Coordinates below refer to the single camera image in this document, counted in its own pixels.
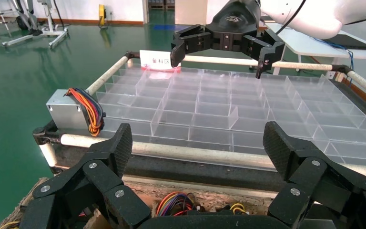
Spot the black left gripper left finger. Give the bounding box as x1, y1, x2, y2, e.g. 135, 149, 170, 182
19, 123, 152, 229

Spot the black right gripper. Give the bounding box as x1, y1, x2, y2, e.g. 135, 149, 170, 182
170, 0, 285, 80

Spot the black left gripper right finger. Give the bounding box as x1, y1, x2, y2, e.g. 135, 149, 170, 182
263, 121, 366, 229

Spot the clear acrylic divider tray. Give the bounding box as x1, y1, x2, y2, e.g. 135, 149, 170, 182
95, 64, 366, 171

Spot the white sign card red strip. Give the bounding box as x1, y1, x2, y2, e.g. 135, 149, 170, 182
140, 50, 182, 72

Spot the white table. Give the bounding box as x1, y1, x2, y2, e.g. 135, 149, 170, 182
265, 22, 366, 76

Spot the brown cardboard divider box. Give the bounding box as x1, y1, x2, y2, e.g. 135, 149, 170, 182
0, 177, 280, 229

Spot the black laptop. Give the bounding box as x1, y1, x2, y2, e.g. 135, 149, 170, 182
323, 34, 366, 51

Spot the yellow floor fan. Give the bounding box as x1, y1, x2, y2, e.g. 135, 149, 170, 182
98, 3, 108, 28

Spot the white metal floor stand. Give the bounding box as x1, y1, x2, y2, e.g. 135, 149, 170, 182
2, 0, 69, 49

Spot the dark wheeled machine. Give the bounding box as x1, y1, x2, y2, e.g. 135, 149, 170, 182
15, 0, 43, 36

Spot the long black arm cable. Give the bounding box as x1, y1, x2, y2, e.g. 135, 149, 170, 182
275, 0, 307, 35

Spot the silver power supply with wires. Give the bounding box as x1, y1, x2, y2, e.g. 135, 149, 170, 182
46, 88, 105, 137

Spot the power supply wire bundle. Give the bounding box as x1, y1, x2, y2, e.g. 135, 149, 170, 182
0, 220, 21, 229
155, 191, 200, 218
229, 203, 251, 216

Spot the blue cable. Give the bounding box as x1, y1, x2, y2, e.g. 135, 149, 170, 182
312, 37, 355, 83

